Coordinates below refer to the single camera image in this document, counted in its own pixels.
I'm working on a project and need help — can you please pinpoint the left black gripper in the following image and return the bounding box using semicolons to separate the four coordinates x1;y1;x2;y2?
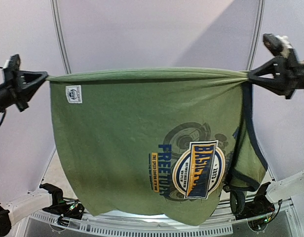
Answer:
0;62;50;112

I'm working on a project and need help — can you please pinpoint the green tank top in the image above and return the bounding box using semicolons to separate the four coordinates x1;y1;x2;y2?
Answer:
48;68;268;226

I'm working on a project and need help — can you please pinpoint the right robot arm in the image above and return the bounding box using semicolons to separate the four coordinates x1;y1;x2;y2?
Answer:
248;34;304;201

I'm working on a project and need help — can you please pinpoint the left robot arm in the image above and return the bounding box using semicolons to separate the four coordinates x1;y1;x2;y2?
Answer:
0;81;68;235

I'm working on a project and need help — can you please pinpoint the right aluminium frame post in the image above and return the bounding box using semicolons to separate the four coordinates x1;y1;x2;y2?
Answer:
245;0;265;71

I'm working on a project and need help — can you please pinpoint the aluminium frame post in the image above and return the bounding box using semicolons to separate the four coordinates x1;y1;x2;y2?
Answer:
245;0;265;71
50;0;72;74

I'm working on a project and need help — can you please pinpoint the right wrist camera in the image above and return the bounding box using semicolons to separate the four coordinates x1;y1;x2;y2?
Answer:
263;34;294;58

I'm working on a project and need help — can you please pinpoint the left aluminium frame post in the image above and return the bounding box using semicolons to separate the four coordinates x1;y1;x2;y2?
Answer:
50;0;72;74

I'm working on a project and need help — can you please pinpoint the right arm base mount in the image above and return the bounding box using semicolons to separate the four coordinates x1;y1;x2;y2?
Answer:
229;182;278;230

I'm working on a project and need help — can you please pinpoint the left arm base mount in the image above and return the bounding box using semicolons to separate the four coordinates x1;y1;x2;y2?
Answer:
39;183;85;227

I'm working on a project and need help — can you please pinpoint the aluminium front rail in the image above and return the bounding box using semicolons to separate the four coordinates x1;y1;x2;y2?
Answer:
16;193;303;237

